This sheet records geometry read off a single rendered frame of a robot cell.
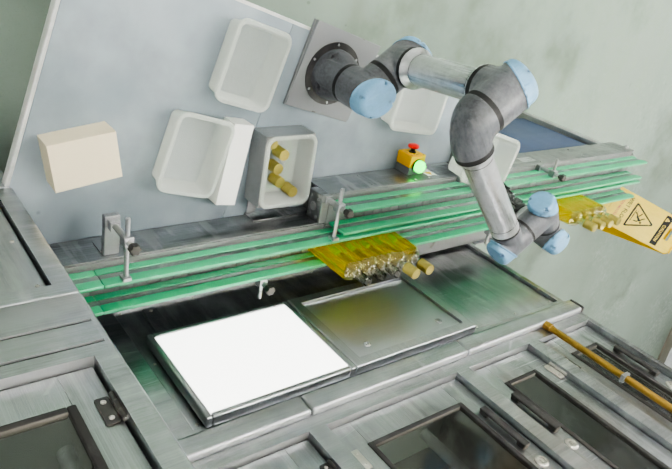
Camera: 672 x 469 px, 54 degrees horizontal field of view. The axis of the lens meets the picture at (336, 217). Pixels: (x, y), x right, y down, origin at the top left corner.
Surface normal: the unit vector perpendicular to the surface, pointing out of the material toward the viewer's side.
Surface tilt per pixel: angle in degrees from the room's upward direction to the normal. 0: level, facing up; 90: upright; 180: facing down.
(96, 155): 0
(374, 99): 11
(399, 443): 90
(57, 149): 0
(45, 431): 90
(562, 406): 90
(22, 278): 90
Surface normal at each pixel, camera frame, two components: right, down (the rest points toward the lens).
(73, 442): 0.17, -0.90
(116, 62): 0.59, 0.43
